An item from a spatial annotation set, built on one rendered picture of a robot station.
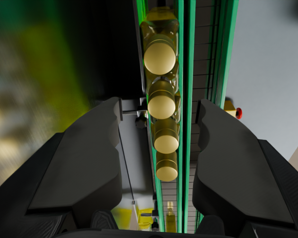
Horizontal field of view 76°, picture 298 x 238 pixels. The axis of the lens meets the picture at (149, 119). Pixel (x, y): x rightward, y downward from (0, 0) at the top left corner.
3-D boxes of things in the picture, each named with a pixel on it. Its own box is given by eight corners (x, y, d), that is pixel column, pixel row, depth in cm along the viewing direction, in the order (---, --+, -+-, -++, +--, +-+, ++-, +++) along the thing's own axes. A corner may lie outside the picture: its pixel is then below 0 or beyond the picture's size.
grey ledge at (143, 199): (118, 87, 63) (110, 103, 53) (145, 85, 62) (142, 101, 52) (145, 235, 114) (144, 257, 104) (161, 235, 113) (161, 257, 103)
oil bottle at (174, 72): (149, 39, 45) (141, 68, 27) (173, 38, 45) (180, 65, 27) (151, 63, 48) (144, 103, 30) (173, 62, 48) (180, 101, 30)
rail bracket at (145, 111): (125, 92, 54) (115, 118, 42) (149, 91, 53) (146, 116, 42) (127, 105, 56) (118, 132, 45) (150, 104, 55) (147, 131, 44)
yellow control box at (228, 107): (209, 100, 67) (214, 111, 61) (231, 99, 67) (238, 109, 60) (207, 117, 71) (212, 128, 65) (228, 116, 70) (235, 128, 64)
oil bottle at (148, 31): (147, 12, 42) (136, 23, 24) (172, 10, 42) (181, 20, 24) (149, 38, 45) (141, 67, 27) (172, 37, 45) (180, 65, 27)
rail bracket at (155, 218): (142, 193, 78) (138, 226, 67) (159, 193, 77) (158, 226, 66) (143, 199, 80) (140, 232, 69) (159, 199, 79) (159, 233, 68)
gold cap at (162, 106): (147, 80, 26) (145, 95, 22) (174, 79, 26) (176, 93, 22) (149, 104, 28) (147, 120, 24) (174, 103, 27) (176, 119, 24)
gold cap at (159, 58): (145, 33, 23) (142, 41, 19) (175, 34, 22) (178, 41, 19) (145, 63, 25) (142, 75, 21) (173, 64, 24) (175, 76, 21)
